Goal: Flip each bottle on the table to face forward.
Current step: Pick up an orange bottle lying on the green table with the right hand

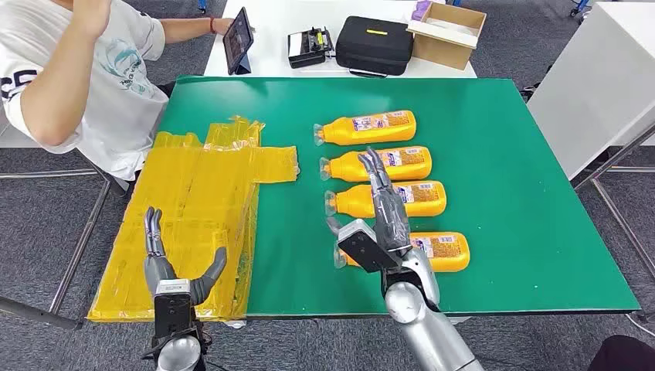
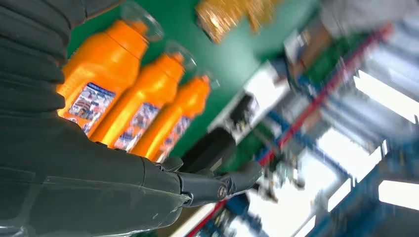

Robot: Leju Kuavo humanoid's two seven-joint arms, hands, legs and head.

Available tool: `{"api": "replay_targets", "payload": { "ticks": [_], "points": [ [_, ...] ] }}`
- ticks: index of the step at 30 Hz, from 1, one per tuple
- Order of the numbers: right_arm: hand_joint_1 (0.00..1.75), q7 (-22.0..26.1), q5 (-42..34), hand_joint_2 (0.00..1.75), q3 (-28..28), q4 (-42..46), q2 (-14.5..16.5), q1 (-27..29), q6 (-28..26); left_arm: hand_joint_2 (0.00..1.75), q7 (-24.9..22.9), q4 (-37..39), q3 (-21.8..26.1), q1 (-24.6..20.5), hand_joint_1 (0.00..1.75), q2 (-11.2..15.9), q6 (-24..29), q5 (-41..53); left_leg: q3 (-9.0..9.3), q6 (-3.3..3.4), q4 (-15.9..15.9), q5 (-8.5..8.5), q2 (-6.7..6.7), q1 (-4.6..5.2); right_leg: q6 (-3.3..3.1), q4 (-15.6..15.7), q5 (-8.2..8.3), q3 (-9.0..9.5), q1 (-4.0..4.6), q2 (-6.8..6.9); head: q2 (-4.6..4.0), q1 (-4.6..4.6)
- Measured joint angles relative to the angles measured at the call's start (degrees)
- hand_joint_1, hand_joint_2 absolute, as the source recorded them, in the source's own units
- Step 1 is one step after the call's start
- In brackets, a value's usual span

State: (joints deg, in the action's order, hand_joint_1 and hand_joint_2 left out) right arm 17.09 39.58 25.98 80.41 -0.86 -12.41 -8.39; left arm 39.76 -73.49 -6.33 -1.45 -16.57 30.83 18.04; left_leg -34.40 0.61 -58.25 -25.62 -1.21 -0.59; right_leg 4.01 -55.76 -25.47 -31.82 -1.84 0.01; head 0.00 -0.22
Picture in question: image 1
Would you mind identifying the black remote controller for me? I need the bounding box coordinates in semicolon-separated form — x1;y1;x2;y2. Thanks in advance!
287;26;336;70

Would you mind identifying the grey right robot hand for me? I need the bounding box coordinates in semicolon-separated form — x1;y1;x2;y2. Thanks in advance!
326;147;413;256

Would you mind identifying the black carrying case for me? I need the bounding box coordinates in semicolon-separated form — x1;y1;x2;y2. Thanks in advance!
334;15;415;79

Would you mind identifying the black tablet on stand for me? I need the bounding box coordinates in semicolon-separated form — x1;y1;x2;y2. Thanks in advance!
222;6;256;77

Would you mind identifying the brown cardboard box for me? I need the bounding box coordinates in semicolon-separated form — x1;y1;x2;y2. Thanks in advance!
406;1;487;71

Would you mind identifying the yellow taped plastic sheet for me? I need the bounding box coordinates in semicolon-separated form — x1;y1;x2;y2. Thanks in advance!
86;115;300;324

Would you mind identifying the person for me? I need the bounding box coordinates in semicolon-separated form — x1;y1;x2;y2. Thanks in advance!
0;0;236;182

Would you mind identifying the person's right hand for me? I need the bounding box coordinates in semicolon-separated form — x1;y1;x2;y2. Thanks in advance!
71;0;114;41

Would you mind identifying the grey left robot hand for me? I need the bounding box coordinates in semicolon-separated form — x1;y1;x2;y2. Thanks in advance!
143;206;228;307

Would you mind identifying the black rounded object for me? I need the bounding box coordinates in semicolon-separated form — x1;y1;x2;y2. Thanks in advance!
587;335;655;371

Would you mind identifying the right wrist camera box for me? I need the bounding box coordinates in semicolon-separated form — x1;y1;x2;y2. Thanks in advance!
336;219;403;274

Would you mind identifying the white cabinet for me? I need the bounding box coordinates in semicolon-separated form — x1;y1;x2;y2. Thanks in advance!
525;1;655;181

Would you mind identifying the grey metal table frame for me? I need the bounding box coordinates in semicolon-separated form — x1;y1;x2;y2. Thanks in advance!
572;121;655;285

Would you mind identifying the grey metal tube frame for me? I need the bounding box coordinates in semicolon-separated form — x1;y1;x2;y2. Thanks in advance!
0;166;129;332

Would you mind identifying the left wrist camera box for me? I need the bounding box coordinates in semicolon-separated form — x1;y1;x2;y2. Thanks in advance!
153;278;193;339

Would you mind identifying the orange detergent bottle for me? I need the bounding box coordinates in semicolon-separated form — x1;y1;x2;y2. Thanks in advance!
313;110;418;148
324;180;448;220
319;145;434;183
333;231;471;274

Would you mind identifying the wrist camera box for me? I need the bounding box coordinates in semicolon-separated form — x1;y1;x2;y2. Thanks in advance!
153;278;193;339
336;219;403;274

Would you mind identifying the purple packet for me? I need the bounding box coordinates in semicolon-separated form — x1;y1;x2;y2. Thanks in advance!
410;0;433;22

